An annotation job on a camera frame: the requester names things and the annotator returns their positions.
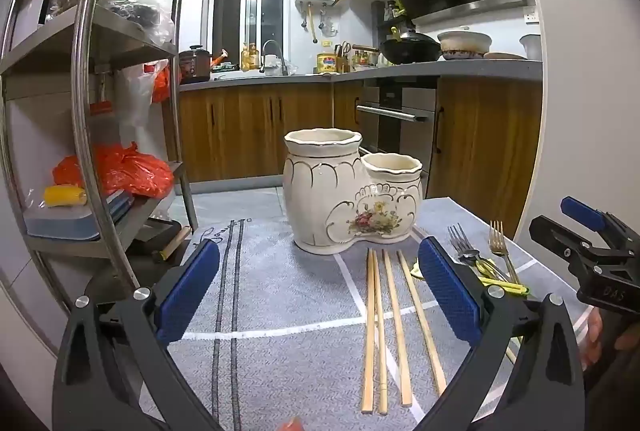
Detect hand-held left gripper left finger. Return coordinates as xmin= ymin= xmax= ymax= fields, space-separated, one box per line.
xmin=52 ymin=238 xmax=223 ymax=431

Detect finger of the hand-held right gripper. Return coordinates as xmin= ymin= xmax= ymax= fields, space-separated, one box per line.
xmin=560 ymin=196 xmax=633 ymax=253
xmin=529 ymin=215 xmax=608 ymax=274

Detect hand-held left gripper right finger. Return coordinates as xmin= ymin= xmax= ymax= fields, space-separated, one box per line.
xmin=417 ymin=236 xmax=586 ymax=431

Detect silver metal fork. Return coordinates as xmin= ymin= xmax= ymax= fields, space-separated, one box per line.
xmin=447 ymin=223 xmax=501 ymax=282

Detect wooden chopstick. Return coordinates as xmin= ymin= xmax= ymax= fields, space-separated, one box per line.
xmin=382 ymin=250 xmax=414 ymax=408
xmin=396 ymin=251 xmax=447 ymax=396
xmin=371 ymin=250 xmax=390 ymax=416
xmin=361 ymin=248 xmax=376 ymax=414

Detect gold metal fork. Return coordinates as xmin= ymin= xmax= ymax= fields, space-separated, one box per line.
xmin=489 ymin=220 xmax=522 ymax=287

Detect white floral ceramic utensil holder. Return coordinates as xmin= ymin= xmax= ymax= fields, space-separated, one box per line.
xmin=282 ymin=128 xmax=425 ymax=255

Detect person's right hand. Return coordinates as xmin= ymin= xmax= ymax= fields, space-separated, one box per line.
xmin=582 ymin=308 xmax=607 ymax=367

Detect grey striped table cloth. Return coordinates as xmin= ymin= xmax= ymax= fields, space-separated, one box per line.
xmin=135 ymin=196 xmax=596 ymax=431

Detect wooden tall side cabinet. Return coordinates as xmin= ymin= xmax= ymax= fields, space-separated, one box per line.
xmin=429 ymin=76 xmax=544 ymax=239

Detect clear plastic storage container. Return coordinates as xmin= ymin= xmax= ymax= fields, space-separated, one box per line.
xmin=25 ymin=190 xmax=136 ymax=243

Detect yellow corn cob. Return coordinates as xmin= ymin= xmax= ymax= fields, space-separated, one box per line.
xmin=44 ymin=185 xmax=87 ymax=208

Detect white bowl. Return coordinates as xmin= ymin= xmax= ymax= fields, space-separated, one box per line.
xmin=519 ymin=34 xmax=544 ymax=62

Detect white plastic bag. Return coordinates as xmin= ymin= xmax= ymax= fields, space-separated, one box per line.
xmin=119 ymin=61 xmax=161 ymax=139

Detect white cooking pot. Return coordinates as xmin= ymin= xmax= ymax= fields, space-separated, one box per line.
xmin=437 ymin=30 xmax=493 ymax=61

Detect red pressure cooker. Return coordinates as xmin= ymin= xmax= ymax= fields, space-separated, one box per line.
xmin=178 ymin=44 xmax=212 ymax=85

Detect black wok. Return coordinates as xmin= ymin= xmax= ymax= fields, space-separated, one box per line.
xmin=379 ymin=28 xmax=443 ymax=65

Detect cooking oil bottles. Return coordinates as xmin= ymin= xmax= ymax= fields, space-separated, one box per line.
xmin=240 ymin=42 xmax=261 ymax=72

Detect chrome kitchen faucet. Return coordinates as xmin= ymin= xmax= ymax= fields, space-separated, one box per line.
xmin=259 ymin=40 xmax=292 ymax=77

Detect knife block with scissors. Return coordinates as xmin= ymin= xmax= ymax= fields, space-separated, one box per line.
xmin=333 ymin=40 xmax=354 ymax=73

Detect stainless steel shelf rack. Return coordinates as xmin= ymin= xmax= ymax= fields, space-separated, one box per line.
xmin=0 ymin=0 xmax=198 ymax=312

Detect black spice rack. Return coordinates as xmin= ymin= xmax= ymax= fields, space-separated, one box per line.
xmin=372 ymin=0 xmax=417 ymax=33

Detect sliding glass window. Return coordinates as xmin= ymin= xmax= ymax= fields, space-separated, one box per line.
xmin=210 ymin=0 xmax=292 ymax=63

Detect wooden handle hammer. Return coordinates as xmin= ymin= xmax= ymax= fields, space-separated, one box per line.
xmin=151 ymin=226 xmax=193 ymax=262

